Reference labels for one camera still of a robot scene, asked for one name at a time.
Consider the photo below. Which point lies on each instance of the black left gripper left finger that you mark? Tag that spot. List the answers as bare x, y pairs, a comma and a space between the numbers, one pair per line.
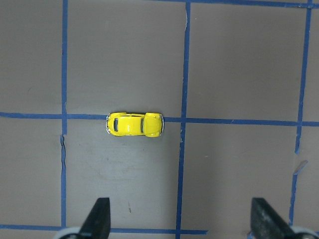
97, 224

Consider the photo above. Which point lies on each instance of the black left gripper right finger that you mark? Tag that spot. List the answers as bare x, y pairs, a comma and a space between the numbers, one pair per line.
266, 223

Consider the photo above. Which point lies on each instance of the yellow beetle toy car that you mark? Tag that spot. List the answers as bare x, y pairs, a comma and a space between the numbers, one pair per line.
135, 124

